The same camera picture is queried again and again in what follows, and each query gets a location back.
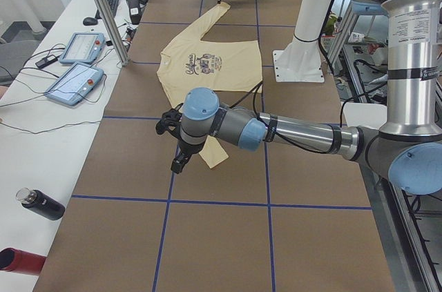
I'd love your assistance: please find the cream long-sleeve printed shirt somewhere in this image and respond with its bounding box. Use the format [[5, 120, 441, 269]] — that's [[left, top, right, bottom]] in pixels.
[[157, 2, 267, 168]]

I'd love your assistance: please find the near blue teach pendant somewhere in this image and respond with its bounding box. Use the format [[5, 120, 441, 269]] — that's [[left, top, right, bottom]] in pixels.
[[44, 62, 104, 106]]

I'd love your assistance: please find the blue teach pendant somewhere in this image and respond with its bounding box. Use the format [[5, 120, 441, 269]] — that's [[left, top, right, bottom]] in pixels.
[[44, 62, 104, 106], [58, 32, 106, 65]]

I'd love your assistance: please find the black computer mouse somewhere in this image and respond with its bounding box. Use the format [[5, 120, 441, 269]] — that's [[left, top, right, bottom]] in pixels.
[[82, 17, 98, 26]]

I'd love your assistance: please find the far blue teach pendant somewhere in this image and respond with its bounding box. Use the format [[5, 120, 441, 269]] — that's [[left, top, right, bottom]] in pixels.
[[58, 32, 106, 65]]

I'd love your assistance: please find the black water bottle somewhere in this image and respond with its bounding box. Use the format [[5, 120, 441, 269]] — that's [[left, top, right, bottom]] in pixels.
[[16, 188, 66, 221]]

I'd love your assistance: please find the small black device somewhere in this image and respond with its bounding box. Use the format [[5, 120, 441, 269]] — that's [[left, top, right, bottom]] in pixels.
[[35, 55, 58, 69]]

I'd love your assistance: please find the red bottle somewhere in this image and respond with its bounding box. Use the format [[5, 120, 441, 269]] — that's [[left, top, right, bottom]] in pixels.
[[1, 248, 46, 275]]

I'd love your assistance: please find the white plastic chair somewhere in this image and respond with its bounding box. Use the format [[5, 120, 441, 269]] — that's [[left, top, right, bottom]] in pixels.
[[343, 102, 387, 129]]

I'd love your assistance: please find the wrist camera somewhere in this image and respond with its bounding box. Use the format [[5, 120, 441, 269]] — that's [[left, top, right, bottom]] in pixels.
[[155, 108, 182, 137]]

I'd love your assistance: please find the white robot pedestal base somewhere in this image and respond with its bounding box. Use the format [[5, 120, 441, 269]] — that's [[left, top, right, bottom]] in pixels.
[[273, 0, 333, 83]]

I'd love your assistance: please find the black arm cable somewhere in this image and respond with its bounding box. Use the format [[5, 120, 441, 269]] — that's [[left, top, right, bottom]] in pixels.
[[229, 81, 353, 153]]

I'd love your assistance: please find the aluminium frame post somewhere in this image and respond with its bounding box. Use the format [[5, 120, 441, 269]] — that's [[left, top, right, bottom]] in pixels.
[[94, 0, 129, 66]]

